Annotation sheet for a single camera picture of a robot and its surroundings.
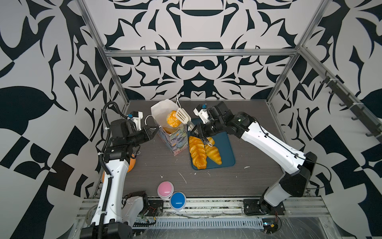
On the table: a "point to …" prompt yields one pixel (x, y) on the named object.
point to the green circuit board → (269, 225)
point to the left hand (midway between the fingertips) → (158, 126)
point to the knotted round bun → (172, 119)
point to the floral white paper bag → (174, 140)
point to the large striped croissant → (213, 152)
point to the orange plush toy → (131, 165)
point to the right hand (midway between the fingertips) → (191, 133)
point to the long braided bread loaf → (198, 152)
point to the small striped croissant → (211, 140)
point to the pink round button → (165, 189)
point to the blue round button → (177, 200)
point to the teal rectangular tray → (223, 145)
